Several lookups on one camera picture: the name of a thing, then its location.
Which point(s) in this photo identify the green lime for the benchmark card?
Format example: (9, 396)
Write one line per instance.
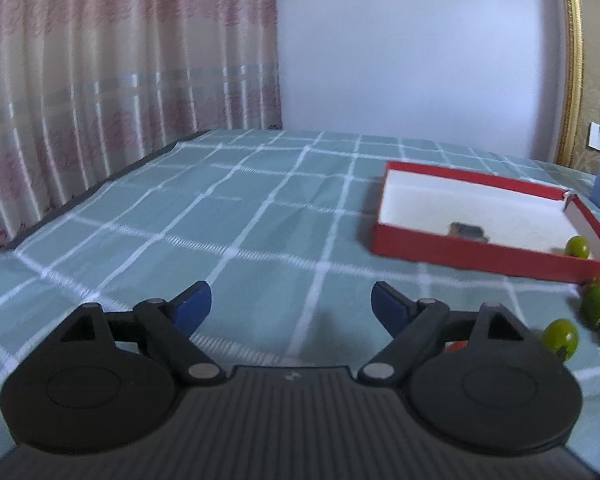
(577, 247)
(560, 338)

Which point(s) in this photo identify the gold framed headboard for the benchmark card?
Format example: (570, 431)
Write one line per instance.
(574, 60)

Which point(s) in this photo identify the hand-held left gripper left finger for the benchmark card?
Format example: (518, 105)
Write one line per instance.
(195, 306)

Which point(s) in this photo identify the white wall socket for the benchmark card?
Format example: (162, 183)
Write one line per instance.
(598, 135)

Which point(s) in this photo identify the patterned beige curtain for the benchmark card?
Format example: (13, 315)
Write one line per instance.
(105, 85)

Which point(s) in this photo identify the red cardboard box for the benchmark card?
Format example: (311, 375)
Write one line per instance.
(430, 249)

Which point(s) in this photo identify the small dark object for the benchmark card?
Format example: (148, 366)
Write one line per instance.
(467, 231)

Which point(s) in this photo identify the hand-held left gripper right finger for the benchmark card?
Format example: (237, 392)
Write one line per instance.
(387, 306)

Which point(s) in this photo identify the green plaid blanket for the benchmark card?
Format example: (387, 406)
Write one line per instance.
(230, 210)

